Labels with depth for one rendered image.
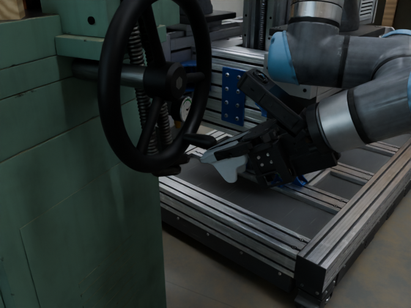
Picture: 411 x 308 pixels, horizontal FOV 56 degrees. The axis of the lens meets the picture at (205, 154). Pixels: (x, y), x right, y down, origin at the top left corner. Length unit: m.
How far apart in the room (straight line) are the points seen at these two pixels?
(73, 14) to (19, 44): 0.09
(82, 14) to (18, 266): 0.42
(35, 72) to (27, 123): 0.08
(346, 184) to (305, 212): 0.27
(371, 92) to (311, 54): 0.12
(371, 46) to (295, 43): 0.10
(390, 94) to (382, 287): 1.06
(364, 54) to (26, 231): 0.58
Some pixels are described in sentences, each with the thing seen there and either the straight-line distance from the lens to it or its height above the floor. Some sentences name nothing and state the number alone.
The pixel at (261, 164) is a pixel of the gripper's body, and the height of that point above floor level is 0.71.
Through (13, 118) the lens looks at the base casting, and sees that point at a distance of 0.64.
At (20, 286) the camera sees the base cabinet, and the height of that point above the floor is 0.49.
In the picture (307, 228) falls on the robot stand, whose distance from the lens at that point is 1.30.
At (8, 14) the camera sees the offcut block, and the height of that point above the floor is 0.91.
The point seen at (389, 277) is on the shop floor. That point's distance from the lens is 1.54.
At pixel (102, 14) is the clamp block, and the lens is 0.63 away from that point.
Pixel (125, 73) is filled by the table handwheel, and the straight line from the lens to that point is 0.63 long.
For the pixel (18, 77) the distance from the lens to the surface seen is 0.64.
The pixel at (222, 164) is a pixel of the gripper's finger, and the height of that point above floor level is 0.69.
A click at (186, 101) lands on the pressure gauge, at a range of 0.91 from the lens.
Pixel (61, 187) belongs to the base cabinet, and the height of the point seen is 0.61.
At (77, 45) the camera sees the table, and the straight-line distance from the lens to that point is 0.64.
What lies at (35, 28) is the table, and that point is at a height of 0.89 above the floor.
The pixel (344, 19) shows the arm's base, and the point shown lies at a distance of 1.06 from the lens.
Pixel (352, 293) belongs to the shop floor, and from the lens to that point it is 1.43.
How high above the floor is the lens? 0.98
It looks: 27 degrees down
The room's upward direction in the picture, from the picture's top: straight up
